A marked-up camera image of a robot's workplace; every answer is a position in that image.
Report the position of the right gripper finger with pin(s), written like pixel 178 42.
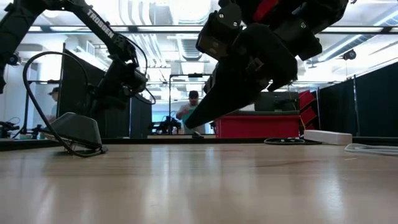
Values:
pixel 224 96

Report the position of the grey pyramid power hub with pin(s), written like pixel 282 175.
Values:
pixel 76 129

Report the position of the white power strip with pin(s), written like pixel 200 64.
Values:
pixel 328 137

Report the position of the background black robot arm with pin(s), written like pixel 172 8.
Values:
pixel 7 127
pixel 168 124

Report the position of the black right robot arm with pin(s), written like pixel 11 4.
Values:
pixel 311 15

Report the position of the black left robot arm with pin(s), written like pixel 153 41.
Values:
pixel 99 26

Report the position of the person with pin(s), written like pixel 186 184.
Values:
pixel 55 93
pixel 192 102

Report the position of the green cloth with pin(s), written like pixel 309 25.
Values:
pixel 189 116

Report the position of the black monitor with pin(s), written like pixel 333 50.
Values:
pixel 280 101

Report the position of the red plastic bin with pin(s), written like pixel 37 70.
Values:
pixel 258 126

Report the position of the black partition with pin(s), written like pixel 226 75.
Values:
pixel 71 99
pixel 373 105

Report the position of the red shelf bins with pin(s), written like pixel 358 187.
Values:
pixel 306 109

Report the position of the black overhead crossbeam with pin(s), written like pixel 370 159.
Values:
pixel 342 30

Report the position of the black ceiling spotlight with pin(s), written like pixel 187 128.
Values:
pixel 349 54
pixel 12 59

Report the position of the thin black station frame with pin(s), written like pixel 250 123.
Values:
pixel 195 75

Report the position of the small black bracket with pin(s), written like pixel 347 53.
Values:
pixel 198 134

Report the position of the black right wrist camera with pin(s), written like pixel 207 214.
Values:
pixel 217 31

